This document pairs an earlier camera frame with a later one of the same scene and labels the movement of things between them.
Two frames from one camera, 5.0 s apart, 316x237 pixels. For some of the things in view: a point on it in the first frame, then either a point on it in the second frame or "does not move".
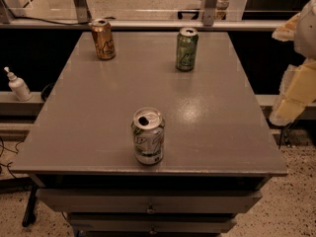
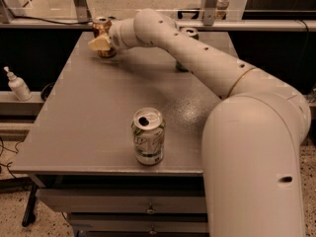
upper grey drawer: (148, 200) does not move
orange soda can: (103, 39) does not move
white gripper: (308, 34) -> (116, 37)
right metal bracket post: (209, 4) does not move
